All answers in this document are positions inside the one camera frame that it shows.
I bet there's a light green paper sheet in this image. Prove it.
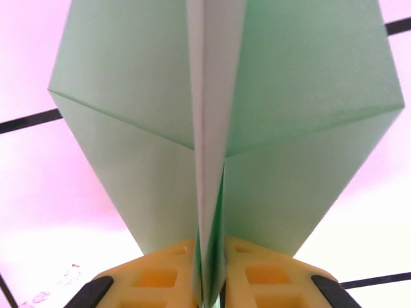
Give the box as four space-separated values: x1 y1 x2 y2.
47 0 405 308

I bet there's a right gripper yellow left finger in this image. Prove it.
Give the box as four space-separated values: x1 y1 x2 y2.
66 237 197 308

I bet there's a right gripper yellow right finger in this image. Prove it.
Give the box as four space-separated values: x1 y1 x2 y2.
223 236 357 308

